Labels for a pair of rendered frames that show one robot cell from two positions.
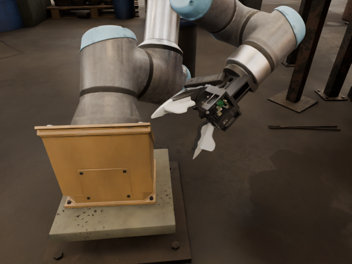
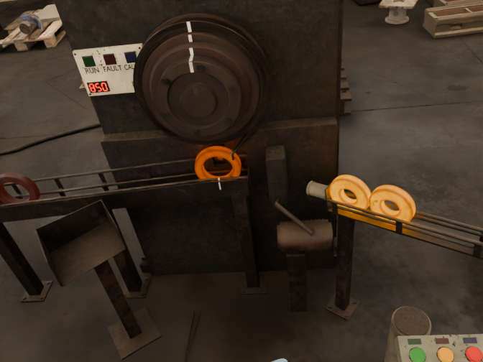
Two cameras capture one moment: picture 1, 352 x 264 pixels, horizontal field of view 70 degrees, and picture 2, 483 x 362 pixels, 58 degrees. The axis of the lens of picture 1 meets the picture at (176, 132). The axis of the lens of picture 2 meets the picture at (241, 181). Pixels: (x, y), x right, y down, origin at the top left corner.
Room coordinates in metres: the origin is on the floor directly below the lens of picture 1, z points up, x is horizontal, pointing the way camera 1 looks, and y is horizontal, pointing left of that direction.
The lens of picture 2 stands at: (0.47, 0.38, 1.79)
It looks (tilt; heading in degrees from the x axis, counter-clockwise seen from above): 39 degrees down; 281
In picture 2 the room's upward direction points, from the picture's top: 9 degrees counter-clockwise
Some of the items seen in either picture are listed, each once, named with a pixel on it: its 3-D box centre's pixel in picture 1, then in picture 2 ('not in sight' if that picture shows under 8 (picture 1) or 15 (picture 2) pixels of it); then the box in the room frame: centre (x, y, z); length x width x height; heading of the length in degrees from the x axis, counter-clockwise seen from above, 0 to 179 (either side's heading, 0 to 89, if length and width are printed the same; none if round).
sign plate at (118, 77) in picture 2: not in sight; (114, 70); (1.18, -1.06, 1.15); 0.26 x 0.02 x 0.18; 3
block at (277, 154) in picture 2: not in sight; (277, 174); (0.60, -1.00, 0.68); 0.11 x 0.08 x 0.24; 93
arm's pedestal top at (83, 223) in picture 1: (119, 187); not in sight; (0.55, 0.17, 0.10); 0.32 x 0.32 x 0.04; 5
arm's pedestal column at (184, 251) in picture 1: (122, 200); not in sight; (0.55, 0.17, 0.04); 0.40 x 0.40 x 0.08; 5
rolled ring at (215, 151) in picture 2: not in sight; (218, 166); (0.83, -0.97, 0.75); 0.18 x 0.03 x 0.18; 4
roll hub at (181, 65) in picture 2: not in sight; (198, 98); (0.83, -0.88, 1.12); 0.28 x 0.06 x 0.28; 3
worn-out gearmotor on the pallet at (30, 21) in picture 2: not in sight; (33, 21); (3.80, -4.71, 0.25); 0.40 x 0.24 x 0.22; 93
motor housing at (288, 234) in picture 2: not in sight; (305, 266); (0.50, -0.86, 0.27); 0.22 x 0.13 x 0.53; 3
